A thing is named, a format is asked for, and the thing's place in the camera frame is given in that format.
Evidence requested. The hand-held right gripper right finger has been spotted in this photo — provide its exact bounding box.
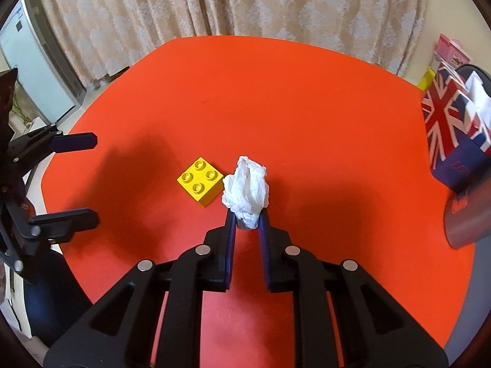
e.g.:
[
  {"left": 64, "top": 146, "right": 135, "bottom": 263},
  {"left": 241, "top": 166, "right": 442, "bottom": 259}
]
[{"left": 258, "top": 209, "right": 449, "bottom": 368}]

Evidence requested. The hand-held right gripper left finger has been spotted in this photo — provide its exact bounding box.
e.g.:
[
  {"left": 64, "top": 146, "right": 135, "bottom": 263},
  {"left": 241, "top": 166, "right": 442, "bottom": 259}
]
[{"left": 44, "top": 210, "right": 238, "bottom": 368}]

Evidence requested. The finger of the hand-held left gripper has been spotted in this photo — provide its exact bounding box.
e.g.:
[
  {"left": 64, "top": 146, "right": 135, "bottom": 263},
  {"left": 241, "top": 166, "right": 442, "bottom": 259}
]
[
  {"left": 10, "top": 125, "right": 97, "bottom": 177},
  {"left": 27, "top": 209, "right": 99, "bottom": 244}
]

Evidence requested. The white tissue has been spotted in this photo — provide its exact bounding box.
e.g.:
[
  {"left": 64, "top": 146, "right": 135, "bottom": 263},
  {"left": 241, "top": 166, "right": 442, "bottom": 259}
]
[{"left": 222, "top": 156, "right": 270, "bottom": 231}]

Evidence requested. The yellow building brick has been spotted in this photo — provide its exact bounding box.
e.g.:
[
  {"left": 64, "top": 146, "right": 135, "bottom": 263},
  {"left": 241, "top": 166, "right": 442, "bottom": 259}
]
[{"left": 176, "top": 157, "right": 224, "bottom": 208}]

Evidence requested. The person's left leg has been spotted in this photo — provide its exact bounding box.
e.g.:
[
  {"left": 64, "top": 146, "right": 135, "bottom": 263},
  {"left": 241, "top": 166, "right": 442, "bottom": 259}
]
[{"left": 23, "top": 245, "right": 95, "bottom": 347}]

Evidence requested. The beige patterned curtain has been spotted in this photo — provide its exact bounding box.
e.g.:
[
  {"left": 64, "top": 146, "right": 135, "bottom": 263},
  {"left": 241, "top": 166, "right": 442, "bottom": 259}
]
[{"left": 31, "top": 0, "right": 442, "bottom": 89}]

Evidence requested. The flag print tissue box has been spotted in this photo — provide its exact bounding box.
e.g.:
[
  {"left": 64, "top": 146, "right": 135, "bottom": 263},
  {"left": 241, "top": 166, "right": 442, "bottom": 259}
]
[{"left": 421, "top": 61, "right": 491, "bottom": 194}]

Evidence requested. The yellow plastic stool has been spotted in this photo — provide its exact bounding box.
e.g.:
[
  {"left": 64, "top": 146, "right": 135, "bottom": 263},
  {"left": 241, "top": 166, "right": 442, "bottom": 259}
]
[{"left": 417, "top": 67, "right": 438, "bottom": 92}]

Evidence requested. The pink storage box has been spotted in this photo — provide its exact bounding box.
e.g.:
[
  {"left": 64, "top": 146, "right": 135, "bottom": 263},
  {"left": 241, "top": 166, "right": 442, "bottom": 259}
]
[{"left": 435, "top": 34, "right": 474, "bottom": 66}]

